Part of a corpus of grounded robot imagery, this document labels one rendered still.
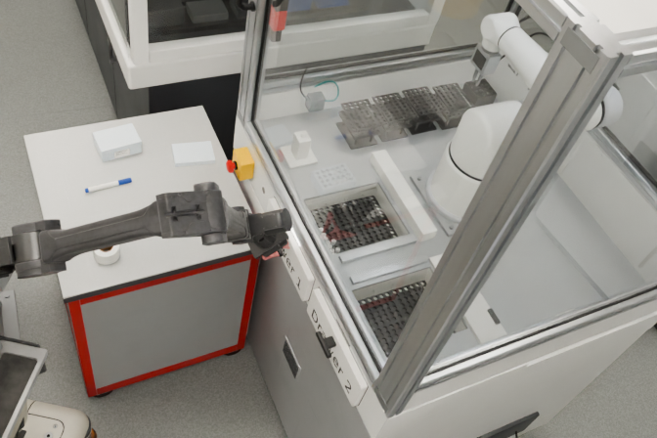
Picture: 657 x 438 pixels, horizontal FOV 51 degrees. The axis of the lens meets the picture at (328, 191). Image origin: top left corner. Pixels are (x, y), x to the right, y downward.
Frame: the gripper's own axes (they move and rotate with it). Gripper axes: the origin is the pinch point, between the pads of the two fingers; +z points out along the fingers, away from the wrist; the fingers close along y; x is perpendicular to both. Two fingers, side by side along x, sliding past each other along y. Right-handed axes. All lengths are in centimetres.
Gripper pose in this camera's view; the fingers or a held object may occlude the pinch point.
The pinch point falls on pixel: (282, 249)
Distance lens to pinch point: 182.8
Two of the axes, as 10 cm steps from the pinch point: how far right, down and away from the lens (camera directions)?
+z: 3.8, 3.9, 8.4
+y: 8.3, -5.5, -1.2
